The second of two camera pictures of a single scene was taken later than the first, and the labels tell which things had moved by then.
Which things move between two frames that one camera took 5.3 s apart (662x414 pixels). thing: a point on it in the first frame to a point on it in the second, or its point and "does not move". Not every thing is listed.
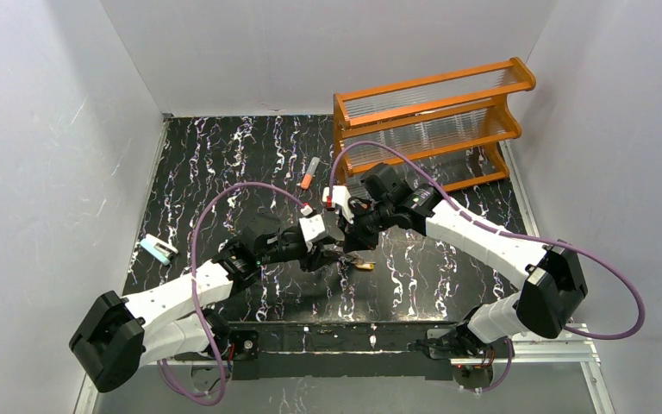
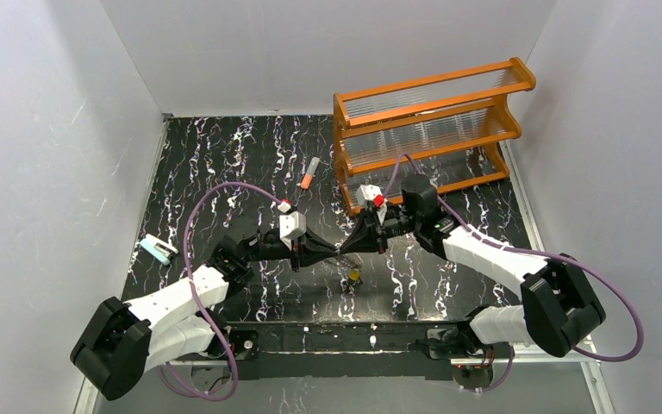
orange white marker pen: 308,178 does not move
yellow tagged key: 368,265 to 354,275
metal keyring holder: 352,257 does not move
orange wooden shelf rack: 441,132 does not move
